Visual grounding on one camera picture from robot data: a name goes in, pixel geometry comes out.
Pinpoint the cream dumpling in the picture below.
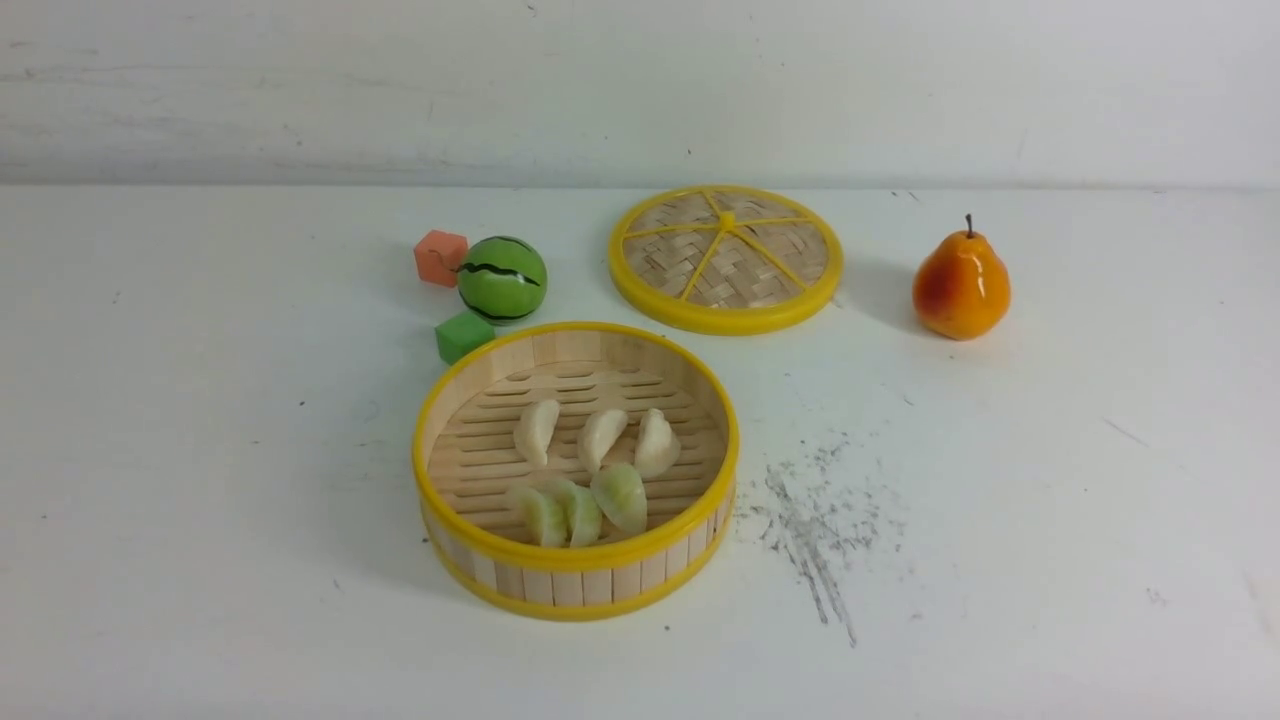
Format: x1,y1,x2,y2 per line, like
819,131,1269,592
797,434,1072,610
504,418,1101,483
634,407,682,479
577,407,628,475
512,398,561,469

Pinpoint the orange foam cube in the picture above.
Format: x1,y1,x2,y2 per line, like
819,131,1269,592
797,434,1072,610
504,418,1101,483
413,229,468,288

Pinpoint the bamboo steamer tray yellow rim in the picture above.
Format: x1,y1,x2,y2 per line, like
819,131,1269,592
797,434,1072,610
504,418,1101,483
412,322,740,621

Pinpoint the orange toy pear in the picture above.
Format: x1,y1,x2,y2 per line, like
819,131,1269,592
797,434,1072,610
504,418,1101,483
911,213,1012,341

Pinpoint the green foam cube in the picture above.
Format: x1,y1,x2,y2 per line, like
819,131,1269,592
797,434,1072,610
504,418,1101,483
434,310,497,365

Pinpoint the woven bamboo steamer lid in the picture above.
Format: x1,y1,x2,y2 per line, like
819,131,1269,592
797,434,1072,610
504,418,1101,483
607,184,845,336

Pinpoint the green toy watermelon ball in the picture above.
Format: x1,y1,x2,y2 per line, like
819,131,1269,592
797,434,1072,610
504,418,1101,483
454,234,548,325

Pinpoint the pale green dumpling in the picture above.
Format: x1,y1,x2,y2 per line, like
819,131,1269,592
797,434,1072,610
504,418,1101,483
506,486,570,548
545,477,603,548
590,462,648,536

